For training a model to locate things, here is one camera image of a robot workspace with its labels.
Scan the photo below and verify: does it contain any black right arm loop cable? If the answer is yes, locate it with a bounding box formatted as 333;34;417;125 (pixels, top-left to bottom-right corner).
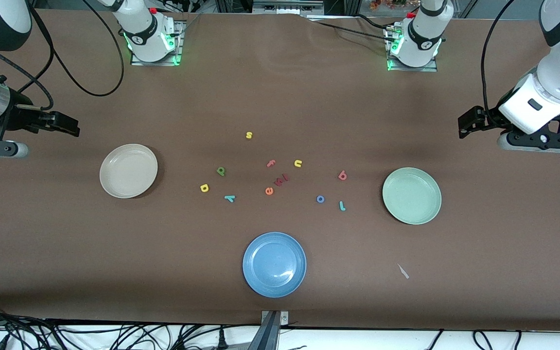
26;0;125;97

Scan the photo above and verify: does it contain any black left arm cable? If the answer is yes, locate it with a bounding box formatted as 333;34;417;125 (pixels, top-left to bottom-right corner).
480;0;516;122

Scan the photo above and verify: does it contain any orange background object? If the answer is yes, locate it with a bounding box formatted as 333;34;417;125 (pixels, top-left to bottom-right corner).
370;0;407;11

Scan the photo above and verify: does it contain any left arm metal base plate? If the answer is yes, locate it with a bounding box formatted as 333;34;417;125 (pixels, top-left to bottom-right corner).
385;24;438;72

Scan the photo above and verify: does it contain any pale green plate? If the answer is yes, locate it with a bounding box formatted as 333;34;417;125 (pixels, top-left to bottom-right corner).
382;167;442;225

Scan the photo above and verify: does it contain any silver table edge bracket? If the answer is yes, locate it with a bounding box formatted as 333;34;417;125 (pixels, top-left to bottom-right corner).
261;310;289;325

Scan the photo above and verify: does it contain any brown table cover sheet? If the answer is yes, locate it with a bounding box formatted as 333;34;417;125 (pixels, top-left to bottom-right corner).
0;9;560;327

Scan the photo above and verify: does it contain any grey metal device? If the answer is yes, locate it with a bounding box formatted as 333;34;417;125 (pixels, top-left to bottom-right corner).
252;0;324;15

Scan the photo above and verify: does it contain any grey camera stand pole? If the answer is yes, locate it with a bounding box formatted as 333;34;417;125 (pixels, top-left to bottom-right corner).
247;311;280;350

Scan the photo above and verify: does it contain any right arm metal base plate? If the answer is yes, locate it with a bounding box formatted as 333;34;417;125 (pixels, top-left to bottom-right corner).
130;19;184;66

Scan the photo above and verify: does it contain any black cable on table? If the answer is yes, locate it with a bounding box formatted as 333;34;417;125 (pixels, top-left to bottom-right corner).
309;14;397;43

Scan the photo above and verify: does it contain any blue plate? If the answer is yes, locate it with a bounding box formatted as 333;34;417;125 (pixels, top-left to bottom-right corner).
242;232;307;298

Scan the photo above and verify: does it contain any beige brown plate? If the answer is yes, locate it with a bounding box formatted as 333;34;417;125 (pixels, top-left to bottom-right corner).
99;143;158;199

